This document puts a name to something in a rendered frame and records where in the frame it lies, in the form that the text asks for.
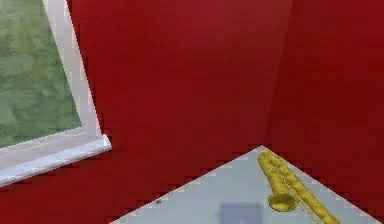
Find golden saxophone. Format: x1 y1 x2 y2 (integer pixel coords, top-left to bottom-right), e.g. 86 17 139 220
257 148 341 224

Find white framed window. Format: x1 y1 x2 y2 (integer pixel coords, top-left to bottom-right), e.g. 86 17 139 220
0 0 113 188

